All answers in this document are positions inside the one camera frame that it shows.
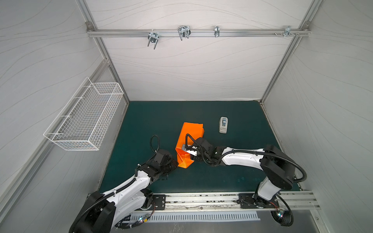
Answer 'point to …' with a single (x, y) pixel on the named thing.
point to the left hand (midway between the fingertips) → (176, 165)
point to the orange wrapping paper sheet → (196, 131)
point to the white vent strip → (189, 216)
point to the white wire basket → (89, 121)
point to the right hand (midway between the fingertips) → (192, 147)
